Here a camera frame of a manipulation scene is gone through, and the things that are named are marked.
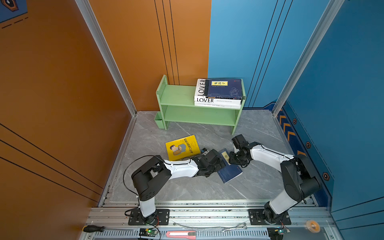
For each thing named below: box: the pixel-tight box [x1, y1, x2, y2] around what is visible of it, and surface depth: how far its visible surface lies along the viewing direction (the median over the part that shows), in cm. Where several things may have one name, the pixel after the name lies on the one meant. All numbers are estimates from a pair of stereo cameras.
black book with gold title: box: [205, 96, 243, 100], surface depth 81 cm
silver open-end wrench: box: [221, 226, 247, 233], surface depth 72 cm
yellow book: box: [165, 134, 201, 161], surface depth 101 cm
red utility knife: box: [166, 230, 197, 240], surface depth 70 cm
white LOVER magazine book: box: [194, 78, 242, 105], surface depth 84 cm
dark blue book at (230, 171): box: [217, 148, 243, 184], surface depth 89 cm
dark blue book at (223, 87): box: [204, 78, 243, 98], surface depth 84 cm
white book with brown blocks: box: [194, 103, 241, 109], surface depth 86 cm
